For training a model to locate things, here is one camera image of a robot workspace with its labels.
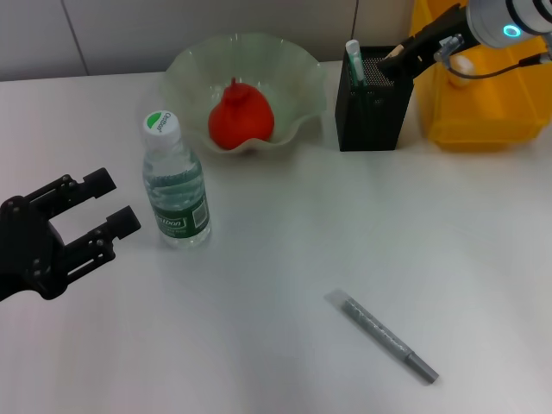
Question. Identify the orange fruit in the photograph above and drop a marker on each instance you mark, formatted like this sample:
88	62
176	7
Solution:
241	121

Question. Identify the yellow plastic bin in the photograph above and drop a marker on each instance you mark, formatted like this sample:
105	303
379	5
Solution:
487	108

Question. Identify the tan eraser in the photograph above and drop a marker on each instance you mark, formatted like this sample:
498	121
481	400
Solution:
393	52

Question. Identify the grey marker pen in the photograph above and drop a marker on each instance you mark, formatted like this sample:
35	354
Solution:
379	334

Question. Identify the white paper ball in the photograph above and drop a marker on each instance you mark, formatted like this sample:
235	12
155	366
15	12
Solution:
465	67

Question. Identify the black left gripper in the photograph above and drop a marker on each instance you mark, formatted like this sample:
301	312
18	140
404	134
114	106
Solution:
26	250

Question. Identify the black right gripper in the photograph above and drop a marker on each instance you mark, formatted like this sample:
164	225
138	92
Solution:
431	39

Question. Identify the pale green wavy glass bowl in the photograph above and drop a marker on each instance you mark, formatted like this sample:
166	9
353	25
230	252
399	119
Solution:
280	69

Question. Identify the clear green-label water bottle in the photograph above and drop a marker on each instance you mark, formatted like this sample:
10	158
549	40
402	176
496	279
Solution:
190	181

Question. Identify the black mesh pen holder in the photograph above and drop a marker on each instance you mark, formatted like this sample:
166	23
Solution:
371	116

